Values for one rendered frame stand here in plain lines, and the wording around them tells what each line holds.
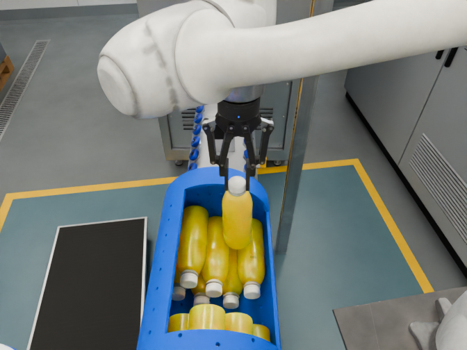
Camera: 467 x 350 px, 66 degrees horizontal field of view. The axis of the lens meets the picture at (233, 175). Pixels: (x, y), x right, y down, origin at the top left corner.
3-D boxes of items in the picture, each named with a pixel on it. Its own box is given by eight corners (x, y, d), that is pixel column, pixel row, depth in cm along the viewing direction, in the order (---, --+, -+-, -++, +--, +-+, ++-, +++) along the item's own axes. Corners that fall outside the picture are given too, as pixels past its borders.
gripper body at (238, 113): (262, 80, 64) (259, 122, 70) (215, 79, 64) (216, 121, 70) (265, 103, 59) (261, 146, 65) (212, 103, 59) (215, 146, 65)
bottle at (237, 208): (238, 255, 88) (238, 204, 75) (217, 239, 91) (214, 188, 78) (257, 237, 91) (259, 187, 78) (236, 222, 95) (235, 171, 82)
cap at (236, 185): (237, 197, 77) (237, 192, 75) (224, 188, 78) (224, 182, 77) (249, 187, 79) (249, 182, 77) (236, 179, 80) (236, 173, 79)
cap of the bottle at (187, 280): (177, 274, 81) (176, 282, 80) (191, 270, 80) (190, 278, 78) (187, 282, 83) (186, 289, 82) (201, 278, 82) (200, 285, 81)
